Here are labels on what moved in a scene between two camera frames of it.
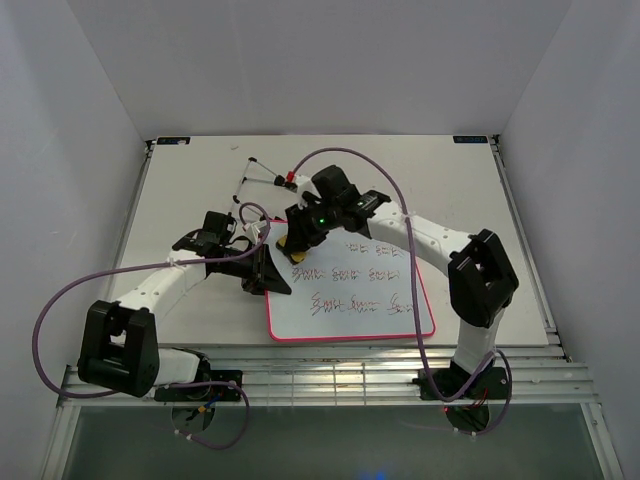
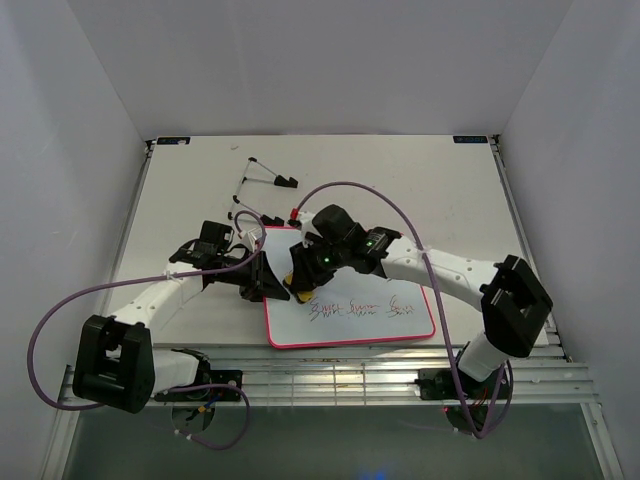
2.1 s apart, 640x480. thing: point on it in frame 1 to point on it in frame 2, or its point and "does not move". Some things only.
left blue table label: [173, 141] does not move
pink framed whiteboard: [349, 287] does not move
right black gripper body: [314, 222] to [319, 261]
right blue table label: [470, 139] does not move
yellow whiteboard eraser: [295, 257] to [301, 296]
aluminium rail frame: [545, 375] does not move
